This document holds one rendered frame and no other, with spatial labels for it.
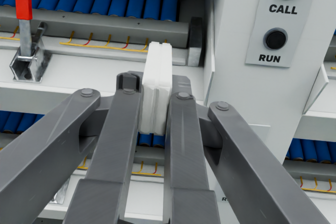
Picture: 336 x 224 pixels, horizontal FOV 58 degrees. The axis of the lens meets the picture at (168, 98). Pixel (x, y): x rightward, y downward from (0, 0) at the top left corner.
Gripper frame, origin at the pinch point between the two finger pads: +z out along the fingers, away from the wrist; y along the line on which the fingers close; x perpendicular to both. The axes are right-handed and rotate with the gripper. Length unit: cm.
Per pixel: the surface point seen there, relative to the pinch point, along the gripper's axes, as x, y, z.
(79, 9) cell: -0.3, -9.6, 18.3
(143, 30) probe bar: -1.0, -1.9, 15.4
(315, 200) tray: -22.1, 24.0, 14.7
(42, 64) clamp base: -5.0, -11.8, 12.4
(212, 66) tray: -1.4, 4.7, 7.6
